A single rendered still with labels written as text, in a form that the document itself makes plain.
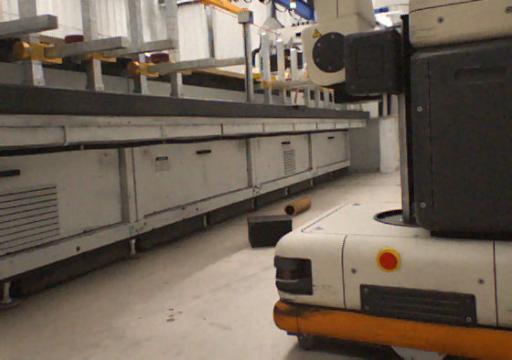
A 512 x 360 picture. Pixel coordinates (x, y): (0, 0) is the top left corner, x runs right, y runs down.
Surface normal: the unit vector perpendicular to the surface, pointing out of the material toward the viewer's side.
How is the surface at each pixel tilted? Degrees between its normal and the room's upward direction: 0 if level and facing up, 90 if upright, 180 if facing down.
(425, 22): 90
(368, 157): 90
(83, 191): 90
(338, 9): 90
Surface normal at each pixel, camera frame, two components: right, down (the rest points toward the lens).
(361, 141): -0.43, 0.07
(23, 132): 0.90, -0.03
